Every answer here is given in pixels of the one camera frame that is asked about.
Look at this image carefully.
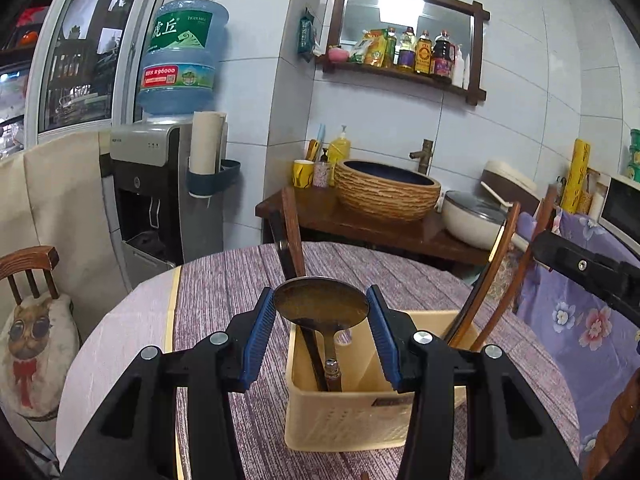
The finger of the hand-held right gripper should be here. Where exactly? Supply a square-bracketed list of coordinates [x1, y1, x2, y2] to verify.
[530, 232, 640, 328]

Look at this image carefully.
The yellow pouch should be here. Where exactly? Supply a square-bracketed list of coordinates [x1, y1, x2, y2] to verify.
[350, 28, 387, 67]

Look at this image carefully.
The sliding glass window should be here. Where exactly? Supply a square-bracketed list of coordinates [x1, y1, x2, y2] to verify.
[0, 0, 177, 137]

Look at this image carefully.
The blue water bottle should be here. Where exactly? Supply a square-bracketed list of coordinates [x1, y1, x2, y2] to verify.
[137, 0, 231, 126]

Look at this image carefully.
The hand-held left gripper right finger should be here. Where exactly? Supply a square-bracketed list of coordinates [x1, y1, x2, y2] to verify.
[366, 285, 583, 480]

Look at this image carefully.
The bottle with purple label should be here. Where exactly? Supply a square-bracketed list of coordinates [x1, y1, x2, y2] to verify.
[398, 26, 417, 72]

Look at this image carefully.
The small patterned pump bottle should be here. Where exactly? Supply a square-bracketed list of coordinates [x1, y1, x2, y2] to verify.
[314, 149, 335, 189]

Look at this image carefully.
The yellow cup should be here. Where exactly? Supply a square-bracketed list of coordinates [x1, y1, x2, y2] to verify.
[292, 159, 316, 189]

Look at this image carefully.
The cream pan with glass lid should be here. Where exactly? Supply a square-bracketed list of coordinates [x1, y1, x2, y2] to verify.
[442, 190, 531, 254]

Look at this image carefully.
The green hanging packet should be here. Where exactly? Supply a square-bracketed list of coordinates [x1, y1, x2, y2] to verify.
[298, 9, 319, 56]

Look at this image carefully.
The wooden wall shelf with mirror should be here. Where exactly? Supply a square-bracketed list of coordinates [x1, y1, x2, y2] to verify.
[315, 0, 492, 107]

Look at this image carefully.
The large metal spoon wooden handle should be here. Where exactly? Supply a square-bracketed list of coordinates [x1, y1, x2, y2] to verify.
[272, 276, 370, 394]

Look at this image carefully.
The white striped cloth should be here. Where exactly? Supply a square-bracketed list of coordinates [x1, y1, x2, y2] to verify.
[56, 267, 182, 480]

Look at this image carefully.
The beige cloth cover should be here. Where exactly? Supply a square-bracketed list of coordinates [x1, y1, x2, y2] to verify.
[0, 130, 132, 311]

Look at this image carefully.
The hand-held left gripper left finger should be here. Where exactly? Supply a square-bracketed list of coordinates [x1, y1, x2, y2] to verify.
[60, 287, 277, 480]

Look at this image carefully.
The cat print round cushion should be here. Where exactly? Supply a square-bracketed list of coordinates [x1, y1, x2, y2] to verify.
[0, 294, 81, 422]

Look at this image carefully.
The brass faucet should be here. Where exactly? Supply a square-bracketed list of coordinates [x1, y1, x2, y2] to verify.
[409, 139, 435, 176]

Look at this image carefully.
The cream plastic utensil holder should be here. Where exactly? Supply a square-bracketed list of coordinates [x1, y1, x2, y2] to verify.
[284, 308, 468, 453]

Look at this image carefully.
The brown wooden chair back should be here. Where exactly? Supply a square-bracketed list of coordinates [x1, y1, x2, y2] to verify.
[582, 367, 640, 480]

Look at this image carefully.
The yellow roll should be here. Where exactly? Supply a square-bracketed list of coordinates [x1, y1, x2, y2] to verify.
[560, 138, 591, 214]

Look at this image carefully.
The black chopstick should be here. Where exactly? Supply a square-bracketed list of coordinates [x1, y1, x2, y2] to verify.
[272, 237, 293, 281]

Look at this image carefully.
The purple wood-pattern tablecloth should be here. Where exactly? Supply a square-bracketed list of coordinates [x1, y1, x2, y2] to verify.
[170, 241, 583, 480]

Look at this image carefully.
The white microwave oven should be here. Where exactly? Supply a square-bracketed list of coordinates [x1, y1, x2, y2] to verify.
[597, 175, 640, 242]

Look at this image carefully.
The brown and cream rice cooker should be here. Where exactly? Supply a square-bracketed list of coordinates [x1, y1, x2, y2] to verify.
[481, 160, 544, 206]

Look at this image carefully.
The dark soy sauce bottle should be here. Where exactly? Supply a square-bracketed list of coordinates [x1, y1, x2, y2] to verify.
[432, 31, 455, 81]

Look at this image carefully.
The blue wall holder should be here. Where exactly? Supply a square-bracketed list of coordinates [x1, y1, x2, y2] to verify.
[187, 158, 242, 199]

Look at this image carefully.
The yellow oil bottle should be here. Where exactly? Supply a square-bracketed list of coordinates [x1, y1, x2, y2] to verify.
[384, 27, 399, 68]

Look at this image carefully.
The purple floral cloth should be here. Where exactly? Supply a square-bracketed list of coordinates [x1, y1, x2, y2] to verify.
[515, 207, 640, 453]

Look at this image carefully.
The stack of green cans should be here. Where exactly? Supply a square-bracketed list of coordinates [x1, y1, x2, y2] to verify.
[627, 129, 640, 184]

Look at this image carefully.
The woven wash basin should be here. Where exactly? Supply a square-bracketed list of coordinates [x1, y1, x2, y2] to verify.
[333, 159, 442, 223]

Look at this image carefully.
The grey water dispenser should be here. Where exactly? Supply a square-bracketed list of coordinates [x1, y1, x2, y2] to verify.
[102, 122, 226, 282]

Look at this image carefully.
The bottle with yellow label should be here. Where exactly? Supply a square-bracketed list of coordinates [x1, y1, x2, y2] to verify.
[415, 30, 434, 75]

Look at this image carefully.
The yellow soap pump bottle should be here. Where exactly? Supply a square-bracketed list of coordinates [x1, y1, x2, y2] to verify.
[327, 125, 352, 162]

